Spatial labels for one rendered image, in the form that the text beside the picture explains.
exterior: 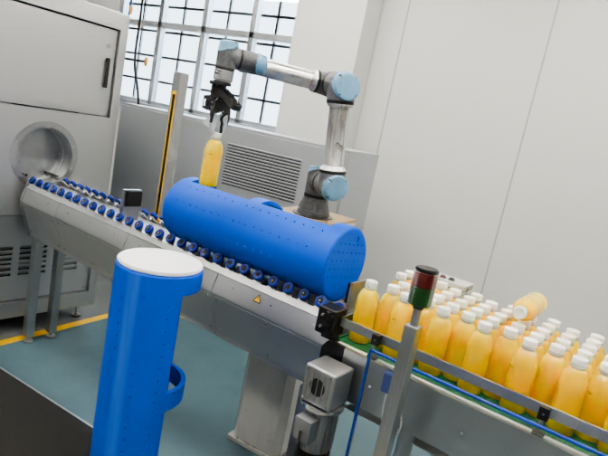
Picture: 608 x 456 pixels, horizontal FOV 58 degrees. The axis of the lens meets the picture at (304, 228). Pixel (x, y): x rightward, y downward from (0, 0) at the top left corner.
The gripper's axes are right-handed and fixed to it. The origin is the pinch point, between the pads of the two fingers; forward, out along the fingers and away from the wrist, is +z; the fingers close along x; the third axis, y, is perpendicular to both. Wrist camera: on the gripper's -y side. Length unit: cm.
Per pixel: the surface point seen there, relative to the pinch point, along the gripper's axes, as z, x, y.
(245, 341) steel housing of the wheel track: 78, -9, -27
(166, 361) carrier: 72, 38, -34
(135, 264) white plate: 42, 46, -21
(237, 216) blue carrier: 29.3, -4.4, -14.4
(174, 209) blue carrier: 35.5, -2.9, 20.1
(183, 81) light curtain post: -19, -49, 81
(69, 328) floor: 147, -41, 141
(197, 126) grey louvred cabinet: 7, -139, 161
